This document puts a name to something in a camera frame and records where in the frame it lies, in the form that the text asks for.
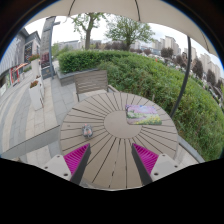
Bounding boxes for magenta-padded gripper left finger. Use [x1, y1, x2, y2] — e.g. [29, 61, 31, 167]
[42, 143, 92, 186]

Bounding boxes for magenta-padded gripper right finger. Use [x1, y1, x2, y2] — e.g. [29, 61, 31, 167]
[130, 142, 181, 187]

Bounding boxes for flower print mouse pad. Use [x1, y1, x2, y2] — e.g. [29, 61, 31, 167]
[124, 104, 163, 126]

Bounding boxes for grey concrete ledge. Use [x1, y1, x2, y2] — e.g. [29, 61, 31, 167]
[0, 124, 61, 160]

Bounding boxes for brown slatted chair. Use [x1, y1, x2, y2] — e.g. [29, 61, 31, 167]
[73, 69, 118, 103]

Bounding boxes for green hedge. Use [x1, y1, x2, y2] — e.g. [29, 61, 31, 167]
[58, 49, 224, 163]

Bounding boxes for grey stone hedge border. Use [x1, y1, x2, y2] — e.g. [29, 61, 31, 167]
[56, 68, 100, 87]

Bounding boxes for dark curved parasol pole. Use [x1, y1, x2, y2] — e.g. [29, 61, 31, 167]
[169, 35, 193, 118]

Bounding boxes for tall white planter with flowers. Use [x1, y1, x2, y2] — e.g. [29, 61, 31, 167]
[28, 54, 42, 80]

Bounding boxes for distant apartment buildings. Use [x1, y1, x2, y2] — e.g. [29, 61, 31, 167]
[133, 34, 224, 84]

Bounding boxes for grey sign pillar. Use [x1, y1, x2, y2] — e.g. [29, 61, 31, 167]
[39, 15, 61, 80]

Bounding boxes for grey shopfront building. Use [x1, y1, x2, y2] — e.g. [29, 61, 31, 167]
[0, 28, 42, 98]

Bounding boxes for thin-trunk tree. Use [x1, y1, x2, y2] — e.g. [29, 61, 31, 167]
[71, 12, 108, 51]

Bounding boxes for round leafy tree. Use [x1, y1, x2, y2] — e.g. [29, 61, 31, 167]
[105, 15, 155, 52]

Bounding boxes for beige parasol canopy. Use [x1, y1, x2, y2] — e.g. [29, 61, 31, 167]
[26, 0, 219, 58]

